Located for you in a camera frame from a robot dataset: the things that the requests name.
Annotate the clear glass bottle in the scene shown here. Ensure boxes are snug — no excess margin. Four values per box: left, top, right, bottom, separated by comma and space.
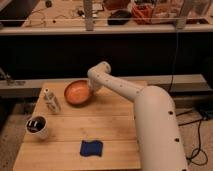
44, 88, 61, 114

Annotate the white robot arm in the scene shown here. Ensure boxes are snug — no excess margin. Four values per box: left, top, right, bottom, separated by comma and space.
87, 61, 189, 171

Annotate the black cable on floor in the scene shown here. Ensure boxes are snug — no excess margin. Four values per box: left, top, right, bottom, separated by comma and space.
176, 109, 209, 167

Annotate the metal post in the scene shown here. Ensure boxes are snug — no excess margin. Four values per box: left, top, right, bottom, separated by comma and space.
83, 0, 94, 31
175, 0, 194, 30

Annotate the metal post left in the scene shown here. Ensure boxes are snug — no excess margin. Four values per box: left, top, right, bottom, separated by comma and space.
83, 0, 94, 31

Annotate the white cup with dark inside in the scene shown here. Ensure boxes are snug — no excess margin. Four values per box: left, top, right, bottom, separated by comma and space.
25, 116, 49, 140

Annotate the metal post right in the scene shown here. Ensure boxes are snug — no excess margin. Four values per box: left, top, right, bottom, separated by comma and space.
175, 0, 194, 30

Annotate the orange ceramic bowl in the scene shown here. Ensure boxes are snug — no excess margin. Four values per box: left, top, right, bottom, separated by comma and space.
64, 80, 92, 105

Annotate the blue sponge cloth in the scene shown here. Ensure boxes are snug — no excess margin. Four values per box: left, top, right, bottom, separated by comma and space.
80, 140, 103, 157

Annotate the black object on bench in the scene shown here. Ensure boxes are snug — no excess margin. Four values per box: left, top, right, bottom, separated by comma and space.
107, 10, 132, 25

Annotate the orange object on bench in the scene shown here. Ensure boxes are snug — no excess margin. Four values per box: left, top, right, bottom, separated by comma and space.
131, 5, 153, 25

